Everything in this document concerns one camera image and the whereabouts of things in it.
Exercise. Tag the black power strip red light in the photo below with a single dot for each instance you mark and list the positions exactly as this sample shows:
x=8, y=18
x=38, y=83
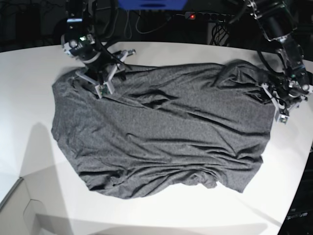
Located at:
x=208, y=17

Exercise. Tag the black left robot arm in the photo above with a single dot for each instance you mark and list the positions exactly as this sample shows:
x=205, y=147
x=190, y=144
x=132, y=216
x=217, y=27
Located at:
x=287, y=89

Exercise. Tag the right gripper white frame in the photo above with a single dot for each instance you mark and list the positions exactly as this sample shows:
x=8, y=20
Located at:
x=103, y=84

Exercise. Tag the blue box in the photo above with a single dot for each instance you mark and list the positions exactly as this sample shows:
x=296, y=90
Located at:
x=152, y=4

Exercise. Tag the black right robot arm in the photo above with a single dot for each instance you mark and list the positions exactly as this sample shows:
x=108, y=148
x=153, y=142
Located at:
x=82, y=41

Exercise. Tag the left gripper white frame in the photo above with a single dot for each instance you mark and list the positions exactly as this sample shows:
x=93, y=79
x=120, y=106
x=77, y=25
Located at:
x=283, y=107

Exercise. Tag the grey t-shirt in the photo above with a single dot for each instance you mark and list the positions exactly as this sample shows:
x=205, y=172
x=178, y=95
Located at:
x=189, y=124

